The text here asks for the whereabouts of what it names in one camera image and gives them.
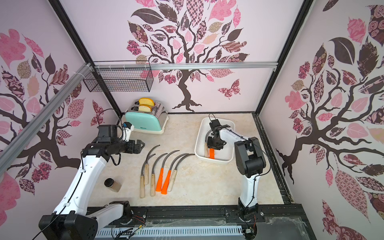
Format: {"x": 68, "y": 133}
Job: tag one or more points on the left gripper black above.
{"x": 137, "y": 149}

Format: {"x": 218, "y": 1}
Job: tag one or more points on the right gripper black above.
{"x": 215, "y": 141}

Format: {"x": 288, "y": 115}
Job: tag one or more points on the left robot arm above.
{"x": 70, "y": 219}

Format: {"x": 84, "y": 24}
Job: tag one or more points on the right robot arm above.
{"x": 250, "y": 161}

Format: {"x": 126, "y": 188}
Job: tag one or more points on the white storage box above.
{"x": 223, "y": 156}

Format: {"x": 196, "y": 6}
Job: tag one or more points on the mint green toaster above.
{"x": 151, "y": 123}

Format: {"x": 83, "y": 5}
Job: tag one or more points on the pale bread slice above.
{"x": 145, "y": 108}

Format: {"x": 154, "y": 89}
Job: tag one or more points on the small jar with black lid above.
{"x": 112, "y": 184}

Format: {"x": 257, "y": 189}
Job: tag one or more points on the yellow bread slice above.
{"x": 147, "y": 102}

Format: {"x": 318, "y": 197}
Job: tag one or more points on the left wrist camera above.
{"x": 127, "y": 130}

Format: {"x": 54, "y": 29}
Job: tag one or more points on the black wire basket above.
{"x": 121, "y": 76}

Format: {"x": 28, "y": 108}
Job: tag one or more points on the aluminium rail back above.
{"x": 185, "y": 66}

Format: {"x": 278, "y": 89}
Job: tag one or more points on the aluminium rail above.
{"x": 16, "y": 146}
{"x": 185, "y": 66}

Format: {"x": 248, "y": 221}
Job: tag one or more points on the white cable duct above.
{"x": 157, "y": 232}

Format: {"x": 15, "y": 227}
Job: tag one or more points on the aluminium rail left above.
{"x": 16, "y": 146}

